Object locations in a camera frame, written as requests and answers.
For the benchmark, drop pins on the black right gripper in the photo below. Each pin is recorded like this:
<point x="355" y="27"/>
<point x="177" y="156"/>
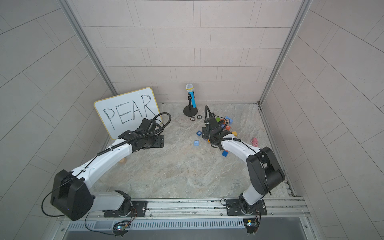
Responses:
<point x="205" y="131"/>

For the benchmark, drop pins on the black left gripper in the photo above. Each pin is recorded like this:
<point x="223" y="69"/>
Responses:
<point x="160" y="141"/>

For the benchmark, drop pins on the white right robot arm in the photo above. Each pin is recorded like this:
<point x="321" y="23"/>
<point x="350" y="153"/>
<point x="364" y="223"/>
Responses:
<point x="264" y="169"/>

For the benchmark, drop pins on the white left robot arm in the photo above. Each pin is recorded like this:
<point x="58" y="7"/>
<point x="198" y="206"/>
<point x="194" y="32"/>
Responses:
<point x="71" y="193"/>

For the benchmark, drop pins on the whiteboard with PEAR text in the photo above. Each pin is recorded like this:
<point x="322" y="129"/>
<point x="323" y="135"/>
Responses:
<point x="126" y="111"/>

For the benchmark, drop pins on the light blue arch block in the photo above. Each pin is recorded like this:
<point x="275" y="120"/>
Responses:
<point x="230" y="121"/>

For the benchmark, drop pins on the black microphone stand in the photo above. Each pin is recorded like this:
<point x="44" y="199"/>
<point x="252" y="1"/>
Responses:
<point x="189" y="110"/>

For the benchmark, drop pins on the pink toy figure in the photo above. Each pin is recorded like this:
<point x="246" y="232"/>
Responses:
<point x="255" y="142"/>

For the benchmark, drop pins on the blue toy microphone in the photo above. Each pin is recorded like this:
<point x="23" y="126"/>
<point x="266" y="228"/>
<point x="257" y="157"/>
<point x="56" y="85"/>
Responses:
<point x="190" y="90"/>

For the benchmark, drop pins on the left circuit board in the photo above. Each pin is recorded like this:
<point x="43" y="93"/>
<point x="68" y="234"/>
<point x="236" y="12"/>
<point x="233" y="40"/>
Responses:
<point x="121" y="228"/>

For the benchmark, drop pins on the circuit board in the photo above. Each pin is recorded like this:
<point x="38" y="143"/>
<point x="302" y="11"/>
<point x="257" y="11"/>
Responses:
<point x="251" y="225"/>
<point x="121" y="228"/>

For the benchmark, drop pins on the right circuit board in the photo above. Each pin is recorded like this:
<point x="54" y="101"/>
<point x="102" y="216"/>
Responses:
<point x="251" y="225"/>

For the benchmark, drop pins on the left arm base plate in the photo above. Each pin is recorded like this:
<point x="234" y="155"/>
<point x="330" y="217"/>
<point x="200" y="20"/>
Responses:
<point x="128" y="210"/>

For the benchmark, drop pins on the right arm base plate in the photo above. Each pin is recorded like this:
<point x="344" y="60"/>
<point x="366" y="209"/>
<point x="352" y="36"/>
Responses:
<point x="237" y="207"/>

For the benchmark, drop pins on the aluminium mounting rail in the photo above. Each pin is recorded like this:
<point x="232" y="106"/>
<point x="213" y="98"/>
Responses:
<point x="208" y="208"/>

